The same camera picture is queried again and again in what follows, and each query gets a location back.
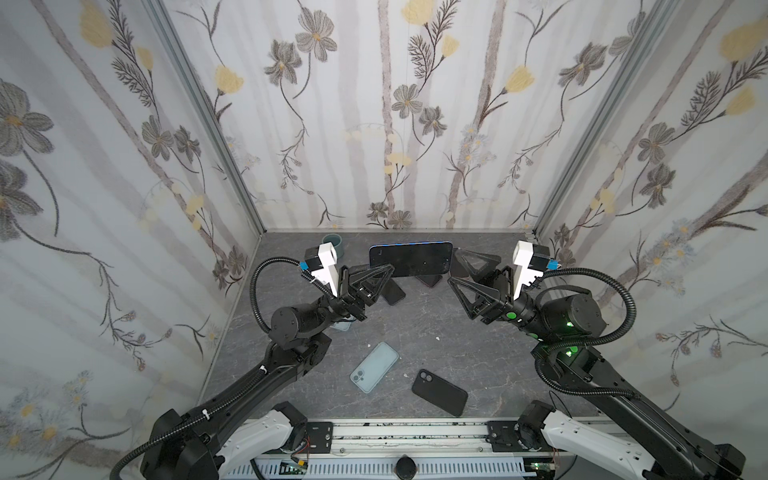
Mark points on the light blue phone case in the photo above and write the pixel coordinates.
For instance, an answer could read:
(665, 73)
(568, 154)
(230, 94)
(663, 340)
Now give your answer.
(368, 374)

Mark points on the teal ceramic cup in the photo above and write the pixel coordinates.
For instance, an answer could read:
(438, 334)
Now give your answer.
(337, 242)

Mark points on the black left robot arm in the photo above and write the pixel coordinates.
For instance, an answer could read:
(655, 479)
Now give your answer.
(191, 446)

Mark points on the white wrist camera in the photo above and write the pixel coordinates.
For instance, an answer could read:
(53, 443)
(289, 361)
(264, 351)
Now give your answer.
(530, 262)
(321, 263)

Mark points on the black knob on rail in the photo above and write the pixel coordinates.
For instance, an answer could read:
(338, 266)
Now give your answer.
(405, 468)

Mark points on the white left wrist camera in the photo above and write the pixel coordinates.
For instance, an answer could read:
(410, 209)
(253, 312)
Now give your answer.
(321, 263)

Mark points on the black phone case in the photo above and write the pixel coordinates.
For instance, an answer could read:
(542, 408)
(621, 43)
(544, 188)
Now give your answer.
(440, 393)

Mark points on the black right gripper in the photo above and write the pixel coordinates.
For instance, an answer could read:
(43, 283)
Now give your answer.
(495, 295)

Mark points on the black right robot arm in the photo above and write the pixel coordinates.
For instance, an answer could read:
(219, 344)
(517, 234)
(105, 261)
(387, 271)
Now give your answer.
(568, 331)

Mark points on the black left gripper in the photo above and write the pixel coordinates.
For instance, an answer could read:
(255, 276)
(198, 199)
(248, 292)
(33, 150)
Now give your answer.
(362, 290)

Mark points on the blue-edged smartphone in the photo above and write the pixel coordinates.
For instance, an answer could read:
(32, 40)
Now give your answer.
(392, 293)

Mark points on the clear teal phone case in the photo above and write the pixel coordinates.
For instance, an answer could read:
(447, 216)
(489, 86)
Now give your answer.
(342, 326)

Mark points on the black smartphone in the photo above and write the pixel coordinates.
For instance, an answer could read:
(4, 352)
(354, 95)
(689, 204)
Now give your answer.
(430, 280)
(413, 259)

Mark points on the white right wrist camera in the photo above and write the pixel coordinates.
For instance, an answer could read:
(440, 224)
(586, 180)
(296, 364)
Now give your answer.
(530, 262)

